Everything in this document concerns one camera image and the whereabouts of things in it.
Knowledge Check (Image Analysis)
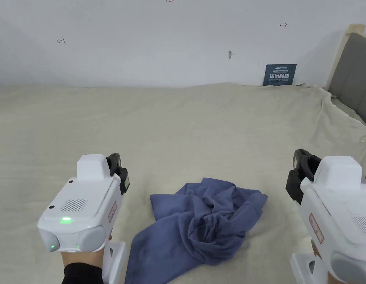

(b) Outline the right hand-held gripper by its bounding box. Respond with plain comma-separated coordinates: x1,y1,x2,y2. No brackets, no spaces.
285,148,366,284

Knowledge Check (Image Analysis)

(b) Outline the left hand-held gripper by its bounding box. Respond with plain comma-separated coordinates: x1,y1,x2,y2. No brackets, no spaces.
37,152,131,284

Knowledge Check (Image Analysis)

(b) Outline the person's left forearm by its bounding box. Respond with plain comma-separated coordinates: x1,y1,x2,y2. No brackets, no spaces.
62,261,104,284

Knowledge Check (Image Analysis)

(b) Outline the person's right hand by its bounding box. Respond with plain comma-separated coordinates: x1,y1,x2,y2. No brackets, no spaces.
311,239,339,284

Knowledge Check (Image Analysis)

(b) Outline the person's left hand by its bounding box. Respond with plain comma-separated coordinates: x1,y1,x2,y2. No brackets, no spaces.
61,233,113,270

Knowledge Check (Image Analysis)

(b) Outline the bed with beige sheet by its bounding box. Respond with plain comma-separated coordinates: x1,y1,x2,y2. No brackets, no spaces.
0,82,366,284

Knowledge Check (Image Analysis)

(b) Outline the dark blue shirt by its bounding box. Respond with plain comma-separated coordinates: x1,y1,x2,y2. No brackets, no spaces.
124,177,269,284

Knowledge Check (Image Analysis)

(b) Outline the dark blue sign card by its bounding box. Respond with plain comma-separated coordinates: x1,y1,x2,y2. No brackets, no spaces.
263,63,298,87

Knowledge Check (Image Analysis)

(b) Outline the grey padded headboard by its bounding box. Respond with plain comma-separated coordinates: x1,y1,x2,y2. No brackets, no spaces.
326,23,366,122

